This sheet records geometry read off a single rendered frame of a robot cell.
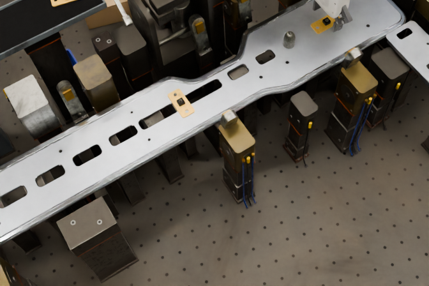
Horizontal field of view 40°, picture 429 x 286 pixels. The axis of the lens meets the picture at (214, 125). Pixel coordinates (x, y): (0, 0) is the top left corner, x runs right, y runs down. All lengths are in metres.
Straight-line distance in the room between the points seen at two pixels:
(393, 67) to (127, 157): 0.74
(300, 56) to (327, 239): 0.52
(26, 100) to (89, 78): 0.16
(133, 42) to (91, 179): 0.37
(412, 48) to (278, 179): 0.53
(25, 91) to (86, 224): 0.36
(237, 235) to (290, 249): 0.15
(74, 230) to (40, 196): 0.14
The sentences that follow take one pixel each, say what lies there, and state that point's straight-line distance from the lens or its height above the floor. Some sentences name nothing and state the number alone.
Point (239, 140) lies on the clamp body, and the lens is 1.44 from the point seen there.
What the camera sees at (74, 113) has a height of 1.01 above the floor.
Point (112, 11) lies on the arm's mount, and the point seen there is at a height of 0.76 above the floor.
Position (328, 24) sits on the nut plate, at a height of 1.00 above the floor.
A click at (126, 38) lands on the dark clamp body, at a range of 1.58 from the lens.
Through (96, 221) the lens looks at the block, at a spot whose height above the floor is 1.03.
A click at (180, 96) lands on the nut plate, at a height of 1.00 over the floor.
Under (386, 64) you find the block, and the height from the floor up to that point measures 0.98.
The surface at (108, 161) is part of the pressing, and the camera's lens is 1.50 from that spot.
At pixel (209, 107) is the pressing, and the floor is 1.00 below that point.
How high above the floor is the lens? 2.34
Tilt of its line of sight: 62 degrees down
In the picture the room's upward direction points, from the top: 5 degrees counter-clockwise
